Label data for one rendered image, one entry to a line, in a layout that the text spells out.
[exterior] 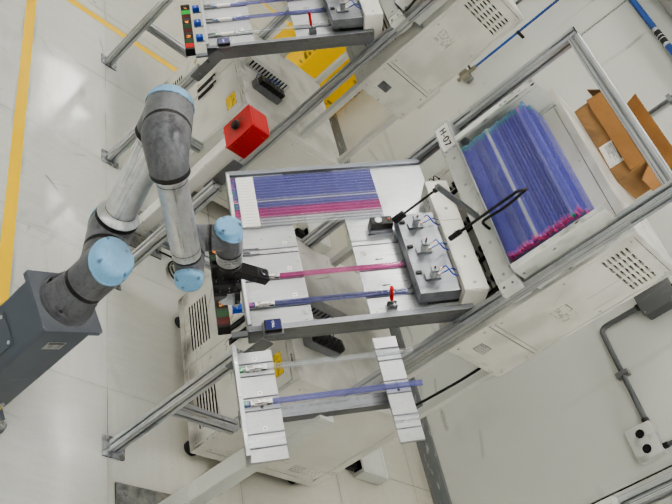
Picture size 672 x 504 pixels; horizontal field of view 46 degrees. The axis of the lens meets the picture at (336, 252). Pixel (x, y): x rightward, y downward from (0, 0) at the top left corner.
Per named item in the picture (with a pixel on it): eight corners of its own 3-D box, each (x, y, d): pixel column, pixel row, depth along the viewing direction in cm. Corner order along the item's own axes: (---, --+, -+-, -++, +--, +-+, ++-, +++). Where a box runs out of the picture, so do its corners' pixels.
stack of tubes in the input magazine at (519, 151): (508, 258, 240) (584, 207, 229) (459, 147, 273) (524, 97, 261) (529, 273, 248) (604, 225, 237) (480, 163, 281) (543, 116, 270)
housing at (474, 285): (456, 317, 256) (465, 290, 246) (417, 209, 287) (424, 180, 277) (480, 315, 258) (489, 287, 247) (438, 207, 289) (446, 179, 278)
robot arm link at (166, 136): (184, 136, 174) (212, 293, 208) (187, 109, 183) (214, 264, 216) (131, 140, 174) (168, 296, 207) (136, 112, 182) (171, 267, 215)
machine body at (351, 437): (178, 460, 288) (298, 378, 262) (167, 307, 333) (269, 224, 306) (302, 493, 330) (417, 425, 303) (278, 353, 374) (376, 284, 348)
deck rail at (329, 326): (248, 344, 242) (248, 332, 237) (247, 338, 243) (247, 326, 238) (470, 319, 255) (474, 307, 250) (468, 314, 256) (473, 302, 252)
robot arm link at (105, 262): (63, 287, 201) (95, 258, 195) (72, 251, 210) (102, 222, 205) (103, 309, 207) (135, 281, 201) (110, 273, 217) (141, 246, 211)
